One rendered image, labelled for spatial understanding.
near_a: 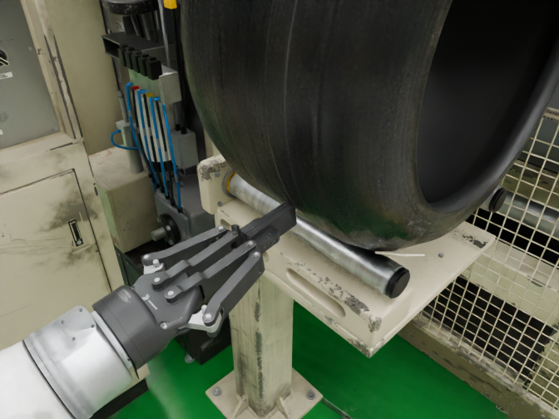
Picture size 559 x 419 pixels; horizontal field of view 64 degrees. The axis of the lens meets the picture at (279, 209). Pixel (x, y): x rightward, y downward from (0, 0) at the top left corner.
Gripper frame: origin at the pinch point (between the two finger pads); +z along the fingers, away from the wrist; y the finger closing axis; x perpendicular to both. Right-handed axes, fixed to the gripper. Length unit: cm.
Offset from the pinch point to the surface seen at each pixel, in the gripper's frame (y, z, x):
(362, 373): 17, 41, 106
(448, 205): -10.8, 21.1, 4.5
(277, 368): 26, 14, 81
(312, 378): 27, 27, 104
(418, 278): -7.7, 22.3, 22.5
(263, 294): 26, 14, 48
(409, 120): -11.8, 8.0, -14.4
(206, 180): 23.6, 6.0, 8.0
